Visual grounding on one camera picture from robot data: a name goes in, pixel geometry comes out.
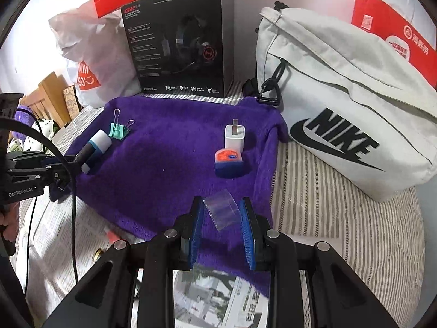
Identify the striped bed sheet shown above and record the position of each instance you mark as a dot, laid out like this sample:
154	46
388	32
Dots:
341	232

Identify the light wooden furniture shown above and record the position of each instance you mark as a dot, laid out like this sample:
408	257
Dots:
47	92

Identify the black headphone box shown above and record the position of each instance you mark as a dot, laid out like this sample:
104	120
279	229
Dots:
177	41

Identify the purple towel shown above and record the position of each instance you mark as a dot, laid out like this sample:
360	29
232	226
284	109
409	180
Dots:
164	177

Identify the white plastic shopping bag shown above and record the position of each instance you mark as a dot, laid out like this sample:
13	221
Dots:
92	44

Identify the grey waist bag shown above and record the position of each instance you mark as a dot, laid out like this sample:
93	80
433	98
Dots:
341	85

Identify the newspaper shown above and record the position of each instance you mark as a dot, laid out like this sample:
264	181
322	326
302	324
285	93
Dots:
218	297

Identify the orange and blue jar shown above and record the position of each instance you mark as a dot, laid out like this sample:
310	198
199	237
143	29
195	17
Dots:
228	164

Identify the patterned notebook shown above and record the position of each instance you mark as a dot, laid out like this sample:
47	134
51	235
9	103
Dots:
71	99

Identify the person's left hand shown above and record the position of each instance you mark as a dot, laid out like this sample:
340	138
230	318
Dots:
9	220

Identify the purple fluffy item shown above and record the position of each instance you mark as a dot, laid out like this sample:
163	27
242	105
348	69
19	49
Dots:
24	116

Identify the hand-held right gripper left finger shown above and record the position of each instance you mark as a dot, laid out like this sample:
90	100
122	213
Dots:
196	232

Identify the black and gold tube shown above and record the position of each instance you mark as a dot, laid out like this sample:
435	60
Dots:
99	255

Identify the white floral print cloth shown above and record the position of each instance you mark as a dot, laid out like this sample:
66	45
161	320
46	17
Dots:
44	133

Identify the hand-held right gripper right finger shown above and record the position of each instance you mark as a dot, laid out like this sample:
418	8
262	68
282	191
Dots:
245	235

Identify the pink tube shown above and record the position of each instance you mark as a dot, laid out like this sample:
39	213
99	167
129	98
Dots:
112	236

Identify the blue and white cylinder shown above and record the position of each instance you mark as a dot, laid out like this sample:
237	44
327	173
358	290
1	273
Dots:
101	141

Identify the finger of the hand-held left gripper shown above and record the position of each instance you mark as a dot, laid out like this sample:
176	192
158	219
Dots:
76	159
61	189

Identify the green binder clip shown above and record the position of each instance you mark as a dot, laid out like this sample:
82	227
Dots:
117	130

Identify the white charger plug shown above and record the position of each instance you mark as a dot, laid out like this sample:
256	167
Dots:
235	138

